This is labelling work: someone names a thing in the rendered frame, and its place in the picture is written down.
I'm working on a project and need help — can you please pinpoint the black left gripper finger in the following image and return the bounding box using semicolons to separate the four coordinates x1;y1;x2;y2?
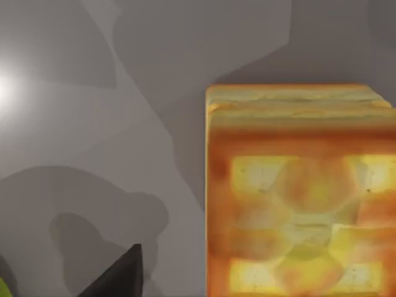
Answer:
77;243;144;297

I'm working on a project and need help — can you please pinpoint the green object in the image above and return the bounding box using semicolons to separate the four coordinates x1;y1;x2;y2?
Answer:
0;276;14;297

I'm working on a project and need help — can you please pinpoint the orange toasted bread loaf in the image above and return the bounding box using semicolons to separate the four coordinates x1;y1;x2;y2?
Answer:
204;82;396;297

